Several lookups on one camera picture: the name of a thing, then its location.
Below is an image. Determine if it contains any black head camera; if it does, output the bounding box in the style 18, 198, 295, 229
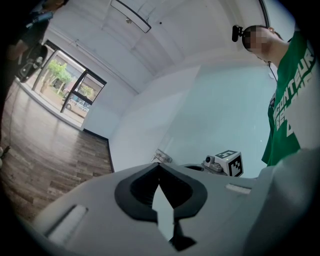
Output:
231, 24, 245, 43

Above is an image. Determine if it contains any black framed window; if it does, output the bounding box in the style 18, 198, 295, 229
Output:
31, 39, 107, 118

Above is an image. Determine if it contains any person in green shirt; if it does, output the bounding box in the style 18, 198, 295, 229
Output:
261, 31, 316, 167

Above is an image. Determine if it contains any long ceiling lamp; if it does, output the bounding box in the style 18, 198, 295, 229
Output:
109, 0, 153, 34

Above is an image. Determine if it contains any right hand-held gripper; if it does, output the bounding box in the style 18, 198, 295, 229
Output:
183, 149, 244, 178

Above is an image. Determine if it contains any metal door handle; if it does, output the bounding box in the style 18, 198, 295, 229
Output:
151, 148, 173, 163

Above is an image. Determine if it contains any frosted glass door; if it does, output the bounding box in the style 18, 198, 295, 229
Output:
109, 61, 278, 179

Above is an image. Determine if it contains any person's head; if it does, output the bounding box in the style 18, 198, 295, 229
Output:
243, 24, 291, 66

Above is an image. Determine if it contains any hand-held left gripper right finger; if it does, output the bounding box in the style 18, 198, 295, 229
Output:
159, 162, 256, 241

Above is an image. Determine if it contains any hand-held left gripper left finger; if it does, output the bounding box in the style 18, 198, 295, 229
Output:
32, 162, 161, 237

